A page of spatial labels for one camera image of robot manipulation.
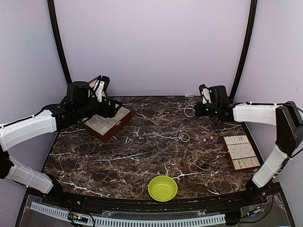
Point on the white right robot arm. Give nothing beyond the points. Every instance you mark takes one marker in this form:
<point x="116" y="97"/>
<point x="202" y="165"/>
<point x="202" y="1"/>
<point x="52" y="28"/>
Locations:
<point x="275" y="131"/>

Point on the green bowl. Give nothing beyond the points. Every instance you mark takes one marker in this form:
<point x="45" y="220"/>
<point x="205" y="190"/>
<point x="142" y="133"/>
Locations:
<point x="162" y="188"/>

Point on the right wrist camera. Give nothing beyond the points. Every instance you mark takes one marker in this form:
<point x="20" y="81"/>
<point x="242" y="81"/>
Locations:
<point x="205" y="94"/>

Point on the white slotted cable duct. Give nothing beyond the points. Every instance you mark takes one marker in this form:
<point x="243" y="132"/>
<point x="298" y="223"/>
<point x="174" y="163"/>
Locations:
<point x="123" y="220"/>

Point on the black frame post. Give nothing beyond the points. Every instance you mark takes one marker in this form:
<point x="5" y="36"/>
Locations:
<point x="58" y="41"/>
<point x="245" y="48"/>

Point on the silver wrap bangle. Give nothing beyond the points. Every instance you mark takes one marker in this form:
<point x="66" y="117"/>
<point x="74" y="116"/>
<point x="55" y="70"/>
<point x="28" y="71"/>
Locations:
<point x="184" y="137"/>

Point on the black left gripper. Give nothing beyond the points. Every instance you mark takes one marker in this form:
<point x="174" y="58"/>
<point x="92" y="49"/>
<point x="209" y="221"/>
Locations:
<point x="111" y="112"/>

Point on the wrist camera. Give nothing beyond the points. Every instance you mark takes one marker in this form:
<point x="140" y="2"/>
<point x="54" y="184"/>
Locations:
<point x="101" y="86"/>
<point x="205" y="94"/>

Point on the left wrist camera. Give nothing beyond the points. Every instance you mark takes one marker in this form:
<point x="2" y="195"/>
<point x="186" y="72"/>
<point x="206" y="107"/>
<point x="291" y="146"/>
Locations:
<point x="101" y="86"/>

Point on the silver beaded bangle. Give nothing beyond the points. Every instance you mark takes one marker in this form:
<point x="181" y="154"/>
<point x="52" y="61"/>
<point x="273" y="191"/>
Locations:
<point x="189" y="111"/>

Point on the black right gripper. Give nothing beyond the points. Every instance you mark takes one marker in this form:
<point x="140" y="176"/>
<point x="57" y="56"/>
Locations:
<point x="199" y="110"/>

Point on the brown wooden jewelry box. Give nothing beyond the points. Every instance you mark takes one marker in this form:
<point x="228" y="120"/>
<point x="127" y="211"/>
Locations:
<point x="106" y="128"/>

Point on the black right frame post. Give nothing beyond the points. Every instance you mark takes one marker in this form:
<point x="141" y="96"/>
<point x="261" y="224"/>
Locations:
<point x="245" y="48"/>

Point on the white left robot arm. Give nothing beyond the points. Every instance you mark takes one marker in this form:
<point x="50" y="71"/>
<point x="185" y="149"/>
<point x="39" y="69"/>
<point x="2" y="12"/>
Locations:
<point x="81" y="102"/>

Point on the brown ring earring tray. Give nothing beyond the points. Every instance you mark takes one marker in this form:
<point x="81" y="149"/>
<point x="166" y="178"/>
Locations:
<point x="240" y="153"/>

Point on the black left frame post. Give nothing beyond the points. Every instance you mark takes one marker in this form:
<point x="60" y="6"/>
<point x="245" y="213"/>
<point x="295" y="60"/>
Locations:
<point x="58" y="41"/>

